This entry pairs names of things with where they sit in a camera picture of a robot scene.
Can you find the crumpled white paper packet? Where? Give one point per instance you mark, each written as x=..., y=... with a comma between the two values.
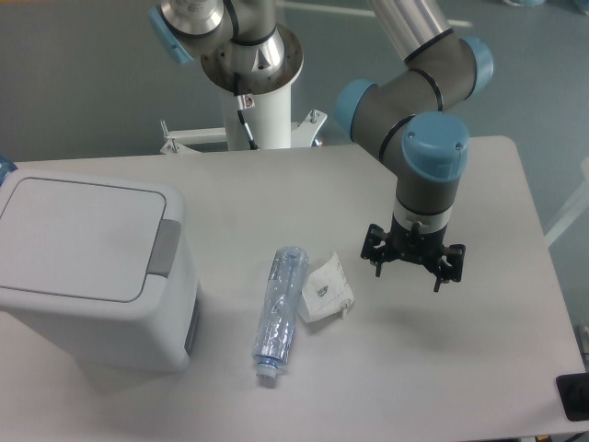
x=326, y=292

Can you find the white plastic trash can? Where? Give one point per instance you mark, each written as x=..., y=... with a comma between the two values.
x=100, y=266

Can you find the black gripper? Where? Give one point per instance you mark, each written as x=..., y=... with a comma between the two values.
x=411, y=245

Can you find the black device at table edge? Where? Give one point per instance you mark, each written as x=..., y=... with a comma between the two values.
x=573, y=391

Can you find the clear crushed plastic bottle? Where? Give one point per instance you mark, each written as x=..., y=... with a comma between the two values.
x=277, y=321

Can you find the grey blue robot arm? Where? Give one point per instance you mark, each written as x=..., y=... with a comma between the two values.
x=405, y=124

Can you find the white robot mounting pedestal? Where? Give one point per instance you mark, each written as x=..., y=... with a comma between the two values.
x=254, y=84

